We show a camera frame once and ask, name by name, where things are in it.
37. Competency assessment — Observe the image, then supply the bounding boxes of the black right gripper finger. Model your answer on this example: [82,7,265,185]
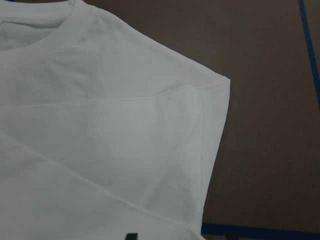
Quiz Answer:
[125,232,138,240]

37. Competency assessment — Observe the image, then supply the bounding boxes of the white long-sleeve printed shirt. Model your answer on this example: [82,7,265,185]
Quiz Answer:
[0,0,231,240]

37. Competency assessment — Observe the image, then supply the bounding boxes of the brown paper table mat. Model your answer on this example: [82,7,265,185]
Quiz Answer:
[91,0,320,233]

